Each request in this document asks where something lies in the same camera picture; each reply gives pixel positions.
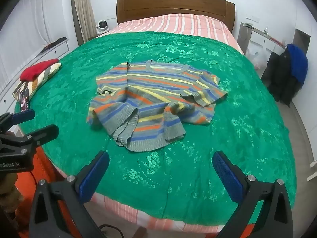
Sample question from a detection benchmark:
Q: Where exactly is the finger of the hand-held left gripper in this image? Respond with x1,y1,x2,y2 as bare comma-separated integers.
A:
0,109,35,129
0,124,60,154

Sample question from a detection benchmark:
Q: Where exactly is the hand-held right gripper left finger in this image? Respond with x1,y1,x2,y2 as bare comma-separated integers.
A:
28,150,110,238

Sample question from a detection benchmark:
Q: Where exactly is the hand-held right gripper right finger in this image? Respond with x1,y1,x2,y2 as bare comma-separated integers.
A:
212,151,294,238

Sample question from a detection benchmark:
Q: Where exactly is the striped knit sweater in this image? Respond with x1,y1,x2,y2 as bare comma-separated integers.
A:
86,59,229,152

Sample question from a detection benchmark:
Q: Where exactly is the person's left hand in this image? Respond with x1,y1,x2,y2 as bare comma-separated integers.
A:
0,172,24,209

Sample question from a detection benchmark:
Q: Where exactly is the smartphone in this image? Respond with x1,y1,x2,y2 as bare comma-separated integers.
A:
19,87,31,111

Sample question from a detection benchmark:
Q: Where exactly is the orange cloth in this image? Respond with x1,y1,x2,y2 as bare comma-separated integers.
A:
15,149,75,238

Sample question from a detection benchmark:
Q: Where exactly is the green patterned blanket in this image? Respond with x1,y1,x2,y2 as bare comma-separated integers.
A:
14,31,298,222

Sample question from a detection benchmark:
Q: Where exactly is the red cloth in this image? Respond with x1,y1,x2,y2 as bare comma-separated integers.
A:
20,59,59,82

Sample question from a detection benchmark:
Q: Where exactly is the striped pillow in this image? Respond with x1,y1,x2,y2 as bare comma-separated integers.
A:
12,63,62,102

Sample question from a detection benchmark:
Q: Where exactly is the black flat object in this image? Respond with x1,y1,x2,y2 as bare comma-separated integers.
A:
40,37,67,54

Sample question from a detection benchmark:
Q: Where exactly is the white drawer cabinet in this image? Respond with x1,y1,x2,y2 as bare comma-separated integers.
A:
0,0,80,134

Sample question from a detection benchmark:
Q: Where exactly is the beige curtain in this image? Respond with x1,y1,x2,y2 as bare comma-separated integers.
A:
71,0,97,45

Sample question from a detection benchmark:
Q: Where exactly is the white plastic bag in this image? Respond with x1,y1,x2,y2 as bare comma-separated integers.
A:
245,42,269,70

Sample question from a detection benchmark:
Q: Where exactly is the blue jacket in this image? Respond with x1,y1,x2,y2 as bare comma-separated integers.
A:
286,44,309,84

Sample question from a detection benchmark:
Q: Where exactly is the white desk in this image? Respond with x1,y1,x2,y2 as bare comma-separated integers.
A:
237,22,289,80

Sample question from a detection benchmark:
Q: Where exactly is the brown wooden headboard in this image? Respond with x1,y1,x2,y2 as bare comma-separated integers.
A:
116,0,236,33

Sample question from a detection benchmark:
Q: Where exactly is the black cable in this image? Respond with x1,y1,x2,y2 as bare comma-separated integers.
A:
99,224,124,238

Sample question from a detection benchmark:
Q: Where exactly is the white security camera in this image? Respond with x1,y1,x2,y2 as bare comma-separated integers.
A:
96,20,111,33

